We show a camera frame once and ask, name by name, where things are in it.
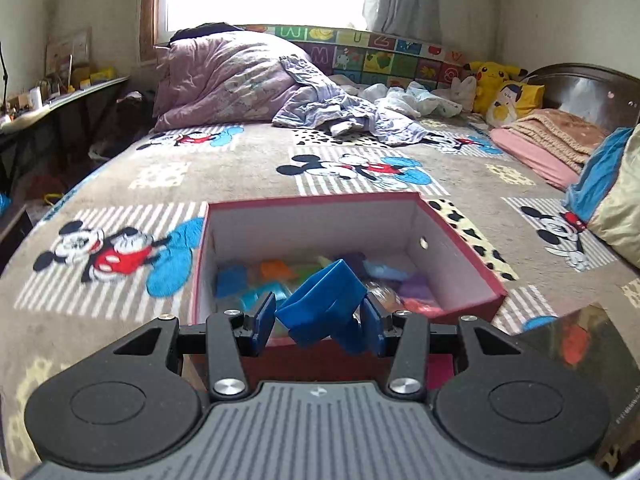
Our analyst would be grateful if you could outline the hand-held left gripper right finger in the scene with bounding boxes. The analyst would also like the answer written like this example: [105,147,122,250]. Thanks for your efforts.
[362,297,534,402]

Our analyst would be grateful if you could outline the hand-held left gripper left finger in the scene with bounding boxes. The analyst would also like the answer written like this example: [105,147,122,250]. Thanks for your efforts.
[101,292,278,402]

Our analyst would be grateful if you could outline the blue plastic toy piece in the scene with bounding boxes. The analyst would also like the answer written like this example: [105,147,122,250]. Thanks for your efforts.
[275,258,368,354]

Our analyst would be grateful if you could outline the red cardboard box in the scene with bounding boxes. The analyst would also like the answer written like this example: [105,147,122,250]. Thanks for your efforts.
[192,192,509,397]

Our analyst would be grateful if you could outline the pile of colourful toy blocks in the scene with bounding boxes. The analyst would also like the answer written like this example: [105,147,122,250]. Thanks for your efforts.
[215,252,446,338]

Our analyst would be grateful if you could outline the cartoon mouse printed blanket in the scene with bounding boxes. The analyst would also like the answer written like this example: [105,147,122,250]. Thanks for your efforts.
[0,112,640,478]

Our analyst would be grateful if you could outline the dark glossy board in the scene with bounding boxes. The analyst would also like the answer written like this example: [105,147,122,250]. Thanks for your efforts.
[519,302,640,477]

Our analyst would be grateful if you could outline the light purple crumpled sheet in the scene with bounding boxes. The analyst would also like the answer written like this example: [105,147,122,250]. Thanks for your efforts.
[272,54,432,147]

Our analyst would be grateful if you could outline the white crumpled clothes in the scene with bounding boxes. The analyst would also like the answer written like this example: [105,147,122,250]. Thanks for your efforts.
[359,80,464,119]

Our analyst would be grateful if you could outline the pink pillow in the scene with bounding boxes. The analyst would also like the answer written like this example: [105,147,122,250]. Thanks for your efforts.
[489,127,582,192]

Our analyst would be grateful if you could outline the purple quilt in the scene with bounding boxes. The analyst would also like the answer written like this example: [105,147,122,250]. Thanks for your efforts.
[151,30,335,134]

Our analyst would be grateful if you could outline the dark bag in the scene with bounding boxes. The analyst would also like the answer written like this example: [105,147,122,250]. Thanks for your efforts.
[112,89,159,135]

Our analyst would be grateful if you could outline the white plush toy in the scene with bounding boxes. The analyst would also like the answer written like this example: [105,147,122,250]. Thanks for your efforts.
[449,75,479,112]

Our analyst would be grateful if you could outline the yellow face pillow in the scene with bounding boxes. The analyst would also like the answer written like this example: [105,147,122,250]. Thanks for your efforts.
[485,80,546,128]

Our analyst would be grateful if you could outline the colourful alphabet foam mat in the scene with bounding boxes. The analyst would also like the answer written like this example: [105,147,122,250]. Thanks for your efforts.
[244,23,472,94]

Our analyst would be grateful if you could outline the brown fleece blanket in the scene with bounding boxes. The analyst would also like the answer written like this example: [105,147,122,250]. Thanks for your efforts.
[509,108,612,172]

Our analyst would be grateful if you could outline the yellow plush toy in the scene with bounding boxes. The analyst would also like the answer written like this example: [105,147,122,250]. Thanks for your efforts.
[462,60,529,114]

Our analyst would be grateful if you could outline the cream pillow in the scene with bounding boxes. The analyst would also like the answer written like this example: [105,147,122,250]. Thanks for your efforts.
[587,124,640,262]

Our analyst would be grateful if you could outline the blue cloth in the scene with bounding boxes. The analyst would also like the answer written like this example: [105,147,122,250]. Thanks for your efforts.
[564,127,637,224]

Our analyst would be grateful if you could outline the white desk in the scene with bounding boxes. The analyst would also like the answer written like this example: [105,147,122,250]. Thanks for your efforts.
[0,76,132,135]

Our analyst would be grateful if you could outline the dark cloth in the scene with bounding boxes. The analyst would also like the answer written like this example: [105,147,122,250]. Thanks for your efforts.
[169,22,243,44]

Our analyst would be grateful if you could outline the yellow boxes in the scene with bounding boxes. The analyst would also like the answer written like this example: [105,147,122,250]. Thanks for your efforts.
[69,65,117,89]

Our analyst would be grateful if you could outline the dark wooden headboard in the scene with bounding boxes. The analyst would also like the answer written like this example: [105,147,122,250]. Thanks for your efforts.
[524,62,640,134]

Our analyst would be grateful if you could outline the clutter of small desk things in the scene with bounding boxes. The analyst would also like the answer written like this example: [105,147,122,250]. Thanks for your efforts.
[0,76,68,126]

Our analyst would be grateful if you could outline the framed board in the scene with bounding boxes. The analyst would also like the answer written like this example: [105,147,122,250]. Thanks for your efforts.
[44,27,94,77]

